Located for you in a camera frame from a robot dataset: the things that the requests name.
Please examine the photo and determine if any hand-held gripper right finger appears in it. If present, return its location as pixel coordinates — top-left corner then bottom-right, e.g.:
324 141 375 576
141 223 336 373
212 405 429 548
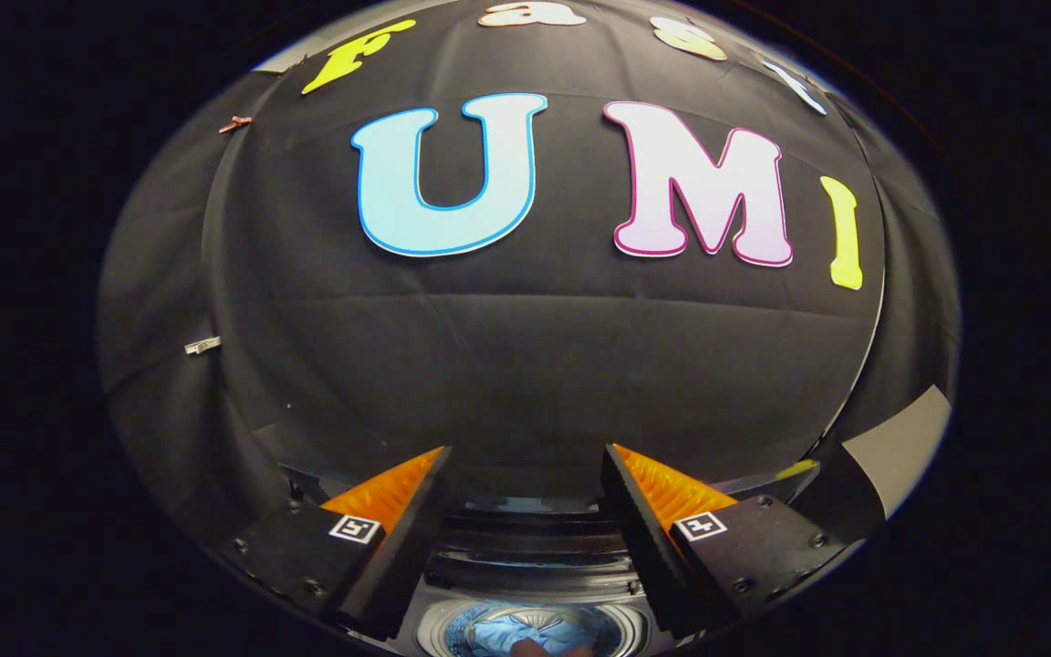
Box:
601 443 850 640

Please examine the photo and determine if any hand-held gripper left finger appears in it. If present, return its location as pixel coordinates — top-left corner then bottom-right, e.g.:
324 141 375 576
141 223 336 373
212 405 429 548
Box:
218 445 456 641

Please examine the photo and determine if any transparent washing machine lid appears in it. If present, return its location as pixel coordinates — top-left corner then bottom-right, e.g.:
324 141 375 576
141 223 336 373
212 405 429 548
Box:
284 456 823 603

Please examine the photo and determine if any light blue collared shirt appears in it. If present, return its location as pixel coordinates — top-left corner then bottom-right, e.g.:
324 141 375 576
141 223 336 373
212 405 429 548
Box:
469 610 601 657

